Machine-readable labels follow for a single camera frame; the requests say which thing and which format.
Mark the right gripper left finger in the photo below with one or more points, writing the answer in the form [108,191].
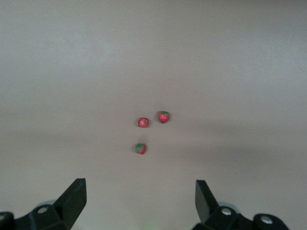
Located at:
[72,198]

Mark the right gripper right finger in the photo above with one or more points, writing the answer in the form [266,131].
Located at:
[204,201]

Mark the small red strawberry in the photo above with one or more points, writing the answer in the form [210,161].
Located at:
[143,122]
[164,117]
[140,148]

